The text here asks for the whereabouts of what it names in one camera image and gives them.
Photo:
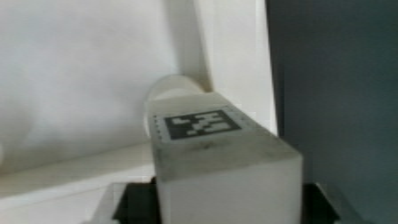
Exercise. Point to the white square tabletop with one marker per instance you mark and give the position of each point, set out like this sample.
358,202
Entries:
88,51

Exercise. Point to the white table leg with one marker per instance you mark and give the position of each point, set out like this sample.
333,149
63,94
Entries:
228,167

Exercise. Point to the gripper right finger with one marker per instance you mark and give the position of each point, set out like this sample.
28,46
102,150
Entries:
324,206

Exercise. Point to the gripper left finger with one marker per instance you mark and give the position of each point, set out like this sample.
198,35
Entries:
129,204

